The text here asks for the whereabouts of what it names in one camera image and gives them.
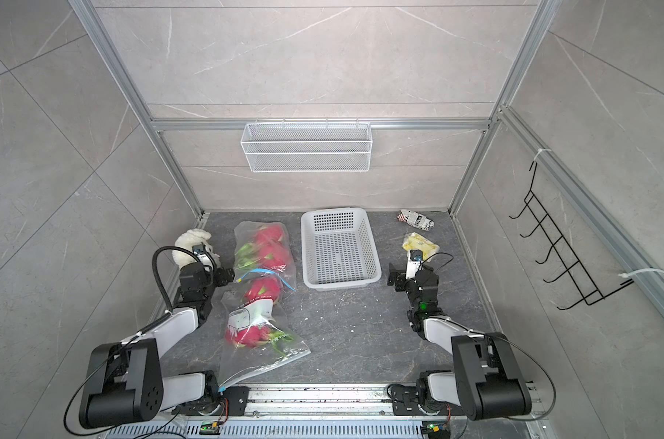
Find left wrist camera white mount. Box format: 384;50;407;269
192;243;218;271

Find clear zip-top bag near rail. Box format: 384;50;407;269
218;276;311;391

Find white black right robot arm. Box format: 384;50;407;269
388;263;532;421

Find yellow crumpled snack packet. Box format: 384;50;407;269
401;232;440;260

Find white perforated plastic basket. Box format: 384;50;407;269
301;208;381;291

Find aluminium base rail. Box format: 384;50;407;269
106;383;555;438

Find pink dragon fruit green scales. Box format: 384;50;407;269
254;223;286;246

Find pink dragon fruit upper near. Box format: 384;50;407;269
244;276;282;304

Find pink dragon fruit in bag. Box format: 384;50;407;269
235;243;293;272

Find pink dragon fruit lower near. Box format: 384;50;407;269
225;325;295;356

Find white red toy car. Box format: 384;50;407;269
398;209;434;230

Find black wire hook rack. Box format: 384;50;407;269
509;162;635;311

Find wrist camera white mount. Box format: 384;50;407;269
405;249;423;280
192;243;218;271

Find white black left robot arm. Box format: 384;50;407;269
79;263;234;429

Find white wire mesh wall shelf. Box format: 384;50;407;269
240;121;373;173

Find clear zip-top bag blue seal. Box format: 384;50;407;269
233;221;297;291

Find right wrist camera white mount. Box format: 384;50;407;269
405;249;423;280

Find white plush toy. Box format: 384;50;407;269
172;229;222;268

